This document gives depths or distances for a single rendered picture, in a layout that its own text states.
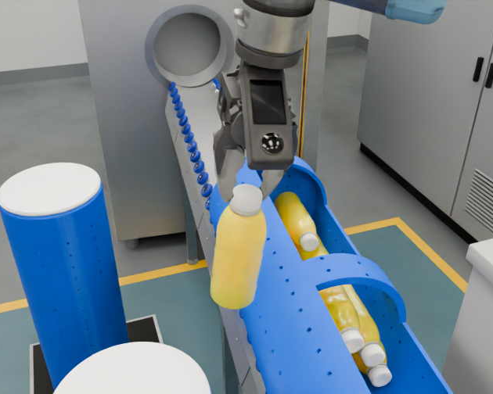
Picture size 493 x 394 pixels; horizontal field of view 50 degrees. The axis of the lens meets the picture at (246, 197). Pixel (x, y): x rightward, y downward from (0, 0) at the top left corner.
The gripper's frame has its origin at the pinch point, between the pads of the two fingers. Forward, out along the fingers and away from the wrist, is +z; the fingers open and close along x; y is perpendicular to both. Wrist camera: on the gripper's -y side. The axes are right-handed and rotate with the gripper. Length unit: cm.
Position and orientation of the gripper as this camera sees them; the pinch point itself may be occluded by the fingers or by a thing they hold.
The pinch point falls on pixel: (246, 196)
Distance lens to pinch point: 67.7
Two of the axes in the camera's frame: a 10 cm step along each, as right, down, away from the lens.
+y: -2.3, -6.5, 7.2
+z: -1.5, 7.6, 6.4
